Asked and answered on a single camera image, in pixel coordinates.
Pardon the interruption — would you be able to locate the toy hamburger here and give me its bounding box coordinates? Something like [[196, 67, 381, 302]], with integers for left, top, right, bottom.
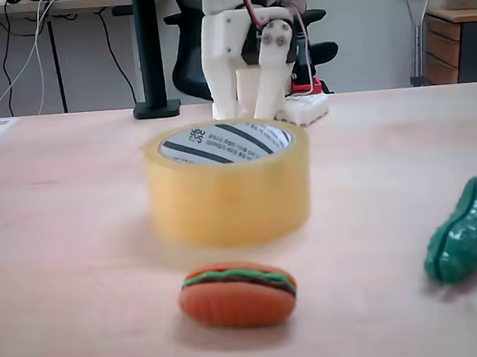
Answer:
[[175, 256, 301, 333]]

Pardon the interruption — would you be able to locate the grey crutch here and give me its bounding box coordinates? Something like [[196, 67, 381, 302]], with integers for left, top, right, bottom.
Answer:
[[404, 0, 442, 87]]

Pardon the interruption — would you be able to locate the grey desk with black legs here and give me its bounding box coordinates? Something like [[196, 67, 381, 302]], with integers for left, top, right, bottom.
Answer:
[[0, 0, 184, 120]]

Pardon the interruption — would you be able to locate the black office chair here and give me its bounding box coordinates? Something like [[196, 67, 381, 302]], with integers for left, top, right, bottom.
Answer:
[[161, 0, 343, 107]]

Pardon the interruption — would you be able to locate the clear packing tape roll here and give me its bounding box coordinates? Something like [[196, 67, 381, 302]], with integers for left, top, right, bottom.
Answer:
[[141, 114, 318, 255]]

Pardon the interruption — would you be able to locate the black hanging cable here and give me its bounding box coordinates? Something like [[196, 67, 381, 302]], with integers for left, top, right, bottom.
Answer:
[[96, 7, 140, 110], [0, 2, 18, 119]]

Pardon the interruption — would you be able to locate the black pole stand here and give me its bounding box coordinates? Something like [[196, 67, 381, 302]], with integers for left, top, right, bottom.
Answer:
[[124, 0, 183, 120]]

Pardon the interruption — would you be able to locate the white hanging cable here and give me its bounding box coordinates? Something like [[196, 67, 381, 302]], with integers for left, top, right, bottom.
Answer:
[[0, 0, 72, 119]]

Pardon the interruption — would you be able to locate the red black servo cable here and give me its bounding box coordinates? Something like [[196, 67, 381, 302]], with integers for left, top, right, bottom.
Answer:
[[236, 0, 269, 33]]

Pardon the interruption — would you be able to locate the green toy cucumber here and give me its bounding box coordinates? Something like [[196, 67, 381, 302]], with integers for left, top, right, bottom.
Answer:
[[417, 176, 477, 286]]

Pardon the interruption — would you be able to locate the wooden drawer cabinet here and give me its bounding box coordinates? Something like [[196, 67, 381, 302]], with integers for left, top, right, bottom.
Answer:
[[419, 2, 477, 87]]

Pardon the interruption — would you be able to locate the red black table clamp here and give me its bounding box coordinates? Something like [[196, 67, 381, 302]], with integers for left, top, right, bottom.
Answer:
[[288, 39, 325, 97]]

